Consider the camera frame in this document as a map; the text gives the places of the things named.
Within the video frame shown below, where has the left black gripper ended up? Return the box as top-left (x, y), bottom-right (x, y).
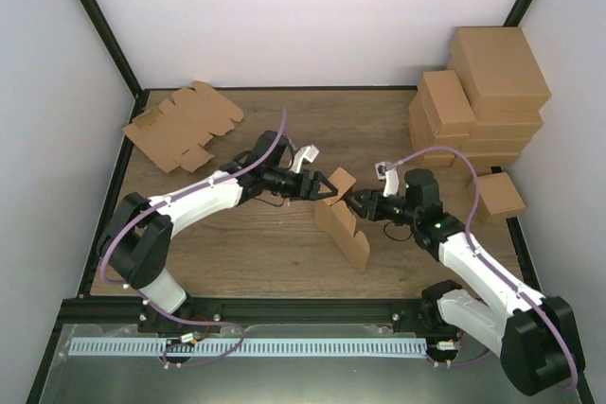
top-left (264, 167), bottom-right (338, 202)

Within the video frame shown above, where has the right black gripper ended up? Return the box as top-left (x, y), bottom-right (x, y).
top-left (344, 189), bottom-right (419, 226)

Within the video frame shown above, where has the cardboard box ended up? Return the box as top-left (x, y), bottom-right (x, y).
top-left (314, 167), bottom-right (370, 272)

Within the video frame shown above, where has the stack of cardboard blanks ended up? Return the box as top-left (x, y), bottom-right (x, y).
top-left (123, 80), bottom-right (244, 173)

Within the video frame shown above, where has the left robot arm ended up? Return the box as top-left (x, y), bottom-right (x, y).
top-left (97, 131), bottom-right (338, 332)

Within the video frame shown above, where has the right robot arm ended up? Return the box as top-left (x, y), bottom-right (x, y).
top-left (345, 169), bottom-right (585, 395)

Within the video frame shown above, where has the medium bottom folded box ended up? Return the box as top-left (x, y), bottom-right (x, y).
top-left (411, 132), bottom-right (455, 167)

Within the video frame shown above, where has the medium folded box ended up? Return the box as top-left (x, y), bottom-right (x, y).
top-left (418, 70), bottom-right (476, 136)
top-left (408, 97), bottom-right (469, 149)
top-left (411, 132), bottom-right (455, 167)

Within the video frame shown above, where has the medium lower folded box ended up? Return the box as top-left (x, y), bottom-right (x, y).
top-left (408, 97), bottom-right (469, 149)

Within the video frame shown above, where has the large bottom folded box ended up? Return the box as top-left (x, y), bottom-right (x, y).
top-left (449, 153), bottom-right (520, 170)

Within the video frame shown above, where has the large folded box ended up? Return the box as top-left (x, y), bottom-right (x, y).
top-left (459, 138), bottom-right (531, 154)
top-left (469, 111), bottom-right (544, 139)
top-left (449, 26), bottom-right (551, 113)
top-left (449, 153), bottom-right (520, 170)

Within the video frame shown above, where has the medium top folded box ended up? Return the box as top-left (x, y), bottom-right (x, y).
top-left (418, 70), bottom-right (476, 136)

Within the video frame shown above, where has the small folded box right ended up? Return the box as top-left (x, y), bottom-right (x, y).
top-left (467, 172), bottom-right (526, 222)

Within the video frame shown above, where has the large top folded box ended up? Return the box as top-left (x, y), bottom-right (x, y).
top-left (449, 26), bottom-right (551, 113)

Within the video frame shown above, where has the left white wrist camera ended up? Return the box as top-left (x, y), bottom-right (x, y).
top-left (289, 145), bottom-right (319, 173)

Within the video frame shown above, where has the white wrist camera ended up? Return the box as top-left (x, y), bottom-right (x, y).
top-left (375, 162), bottom-right (400, 197)
top-left (289, 145), bottom-right (319, 173)

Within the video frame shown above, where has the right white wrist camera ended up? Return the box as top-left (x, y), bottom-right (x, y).
top-left (375, 162), bottom-right (400, 197)

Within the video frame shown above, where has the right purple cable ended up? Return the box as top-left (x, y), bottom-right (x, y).
top-left (385, 144), bottom-right (581, 391)

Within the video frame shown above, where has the purple cable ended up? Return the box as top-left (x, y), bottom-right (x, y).
top-left (385, 144), bottom-right (581, 391)
top-left (99, 108), bottom-right (299, 370)

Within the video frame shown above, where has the light blue slotted cable duct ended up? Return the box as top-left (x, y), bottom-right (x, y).
top-left (68, 337), bottom-right (427, 359)

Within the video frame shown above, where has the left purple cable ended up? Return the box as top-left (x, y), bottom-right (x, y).
top-left (99, 108), bottom-right (299, 370)

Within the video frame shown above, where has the black aluminium frame rail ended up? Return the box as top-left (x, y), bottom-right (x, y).
top-left (58, 296), bottom-right (427, 325)

